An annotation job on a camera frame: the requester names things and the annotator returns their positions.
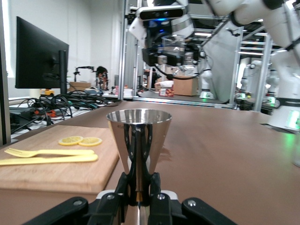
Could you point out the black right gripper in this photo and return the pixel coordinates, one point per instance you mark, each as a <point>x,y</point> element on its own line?
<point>154,35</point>

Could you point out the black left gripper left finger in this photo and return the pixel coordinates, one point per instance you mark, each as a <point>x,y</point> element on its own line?
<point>117,199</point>

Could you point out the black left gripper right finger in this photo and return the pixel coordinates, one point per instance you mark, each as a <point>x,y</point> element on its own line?
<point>159,206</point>

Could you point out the steel jigger measuring cup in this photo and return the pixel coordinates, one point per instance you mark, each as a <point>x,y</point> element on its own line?
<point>138,150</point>

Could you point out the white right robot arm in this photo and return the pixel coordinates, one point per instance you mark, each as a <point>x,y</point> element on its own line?
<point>276,23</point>

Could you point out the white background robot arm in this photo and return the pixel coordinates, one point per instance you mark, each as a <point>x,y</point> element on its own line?
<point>248,77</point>
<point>206,79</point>

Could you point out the large cardboard box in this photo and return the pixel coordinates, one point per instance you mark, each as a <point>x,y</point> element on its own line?
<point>185,86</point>

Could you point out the red white snack box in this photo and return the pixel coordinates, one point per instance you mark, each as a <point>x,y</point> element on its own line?
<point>166,92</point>

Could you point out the lemon slice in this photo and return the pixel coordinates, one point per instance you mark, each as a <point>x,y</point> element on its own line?
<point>91,141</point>
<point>69,140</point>

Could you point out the wooden cutting board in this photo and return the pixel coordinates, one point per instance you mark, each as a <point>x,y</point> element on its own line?
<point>58,168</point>

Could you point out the yellow plastic knife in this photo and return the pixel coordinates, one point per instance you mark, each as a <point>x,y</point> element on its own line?
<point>58,159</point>

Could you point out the seated person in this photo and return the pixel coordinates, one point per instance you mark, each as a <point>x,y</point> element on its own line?
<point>102,71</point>

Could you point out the brown table cover sheet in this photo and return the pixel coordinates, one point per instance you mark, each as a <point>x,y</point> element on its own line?
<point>211,152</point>

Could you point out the yellow plastic fork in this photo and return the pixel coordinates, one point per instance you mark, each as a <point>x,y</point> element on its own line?
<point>58,152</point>

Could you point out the black computer monitor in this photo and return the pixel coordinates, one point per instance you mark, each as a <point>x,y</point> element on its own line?
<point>37,58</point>

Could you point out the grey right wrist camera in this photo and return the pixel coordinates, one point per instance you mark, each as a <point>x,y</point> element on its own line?
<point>161,12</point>

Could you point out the aluminium frame upright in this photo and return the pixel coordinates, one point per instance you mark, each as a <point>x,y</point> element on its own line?
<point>123,58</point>

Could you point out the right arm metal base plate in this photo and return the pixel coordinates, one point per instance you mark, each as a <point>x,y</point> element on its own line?
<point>276,127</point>

